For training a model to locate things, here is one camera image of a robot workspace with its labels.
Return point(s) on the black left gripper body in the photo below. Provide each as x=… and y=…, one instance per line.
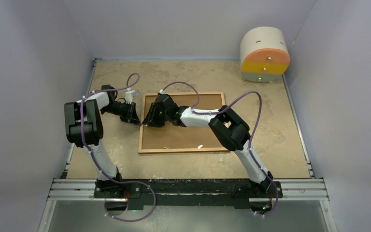
x=122, y=110

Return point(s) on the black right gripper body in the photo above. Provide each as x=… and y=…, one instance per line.
x=161, y=117

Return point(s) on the wooden picture frame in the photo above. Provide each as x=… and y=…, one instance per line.
x=179, y=151

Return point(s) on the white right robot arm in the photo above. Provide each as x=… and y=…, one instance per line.
x=229, y=128

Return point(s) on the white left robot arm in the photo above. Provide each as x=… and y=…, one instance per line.
x=84, y=128

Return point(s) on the round pastel drawer cabinet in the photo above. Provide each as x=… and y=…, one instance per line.
x=264, y=55

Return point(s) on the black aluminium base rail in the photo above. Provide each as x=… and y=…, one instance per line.
x=237, y=193

